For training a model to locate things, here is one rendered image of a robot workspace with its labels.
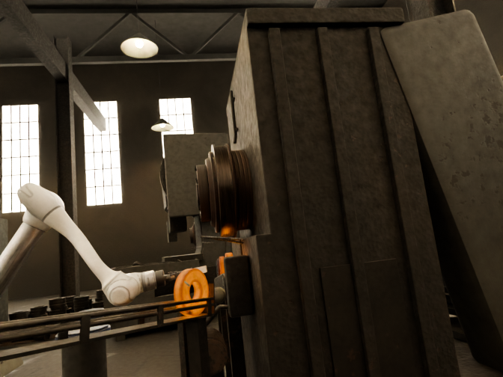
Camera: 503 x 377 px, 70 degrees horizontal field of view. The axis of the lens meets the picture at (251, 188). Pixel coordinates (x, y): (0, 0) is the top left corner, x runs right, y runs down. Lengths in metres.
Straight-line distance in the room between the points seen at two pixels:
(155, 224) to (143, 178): 1.57
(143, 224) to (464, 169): 10.88
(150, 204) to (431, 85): 10.82
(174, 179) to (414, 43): 3.27
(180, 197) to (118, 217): 7.80
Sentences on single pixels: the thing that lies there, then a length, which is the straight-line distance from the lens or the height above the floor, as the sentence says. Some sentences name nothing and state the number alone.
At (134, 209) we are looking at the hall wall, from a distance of 12.00.
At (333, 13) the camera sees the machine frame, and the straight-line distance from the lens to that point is 1.65.
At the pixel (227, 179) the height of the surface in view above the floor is 1.13.
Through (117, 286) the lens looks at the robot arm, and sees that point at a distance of 1.55.
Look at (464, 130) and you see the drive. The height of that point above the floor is 1.20.
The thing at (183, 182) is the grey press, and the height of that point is 1.66.
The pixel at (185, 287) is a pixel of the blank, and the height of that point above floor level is 0.73.
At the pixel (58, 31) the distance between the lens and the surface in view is 12.78.
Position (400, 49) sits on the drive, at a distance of 1.70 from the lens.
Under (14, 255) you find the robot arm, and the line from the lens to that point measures 1.99.
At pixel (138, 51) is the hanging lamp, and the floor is 4.38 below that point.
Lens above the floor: 0.84
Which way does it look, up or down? 9 degrees up
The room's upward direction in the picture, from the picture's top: 6 degrees counter-clockwise
